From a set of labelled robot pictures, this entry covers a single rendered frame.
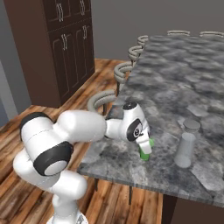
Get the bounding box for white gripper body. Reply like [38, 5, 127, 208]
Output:
[136, 132, 153, 155]

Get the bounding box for green cup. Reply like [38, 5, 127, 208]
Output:
[138, 137, 155, 162]

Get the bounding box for clear grey glass pitcher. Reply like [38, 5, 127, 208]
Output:
[173, 117, 202, 170]

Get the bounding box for grey bar stool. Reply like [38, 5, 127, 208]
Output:
[199, 31, 224, 39]
[127, 45, 144, 66]
[113, 60, 134, 97]
[166, 29, 191, 37]
[136, 34, 150, 47]
[87, 88, 117, 116]

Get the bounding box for dark brown tall cupboard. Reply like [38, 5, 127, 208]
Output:
[3, 0, 96, 109]

